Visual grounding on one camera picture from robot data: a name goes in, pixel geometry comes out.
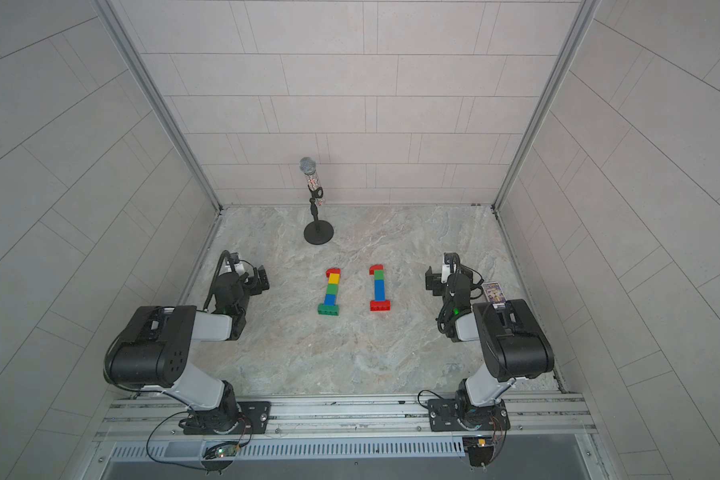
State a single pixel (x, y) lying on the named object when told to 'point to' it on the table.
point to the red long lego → (380, 305)
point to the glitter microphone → (308, 166)
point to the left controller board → (218, 458)
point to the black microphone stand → (317, 232)
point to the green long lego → (328, 309)
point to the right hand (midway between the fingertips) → (446, 263)
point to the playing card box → (495, 295)
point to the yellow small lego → (334, 278)
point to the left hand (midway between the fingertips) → (254, 264)
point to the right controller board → (480, 450)
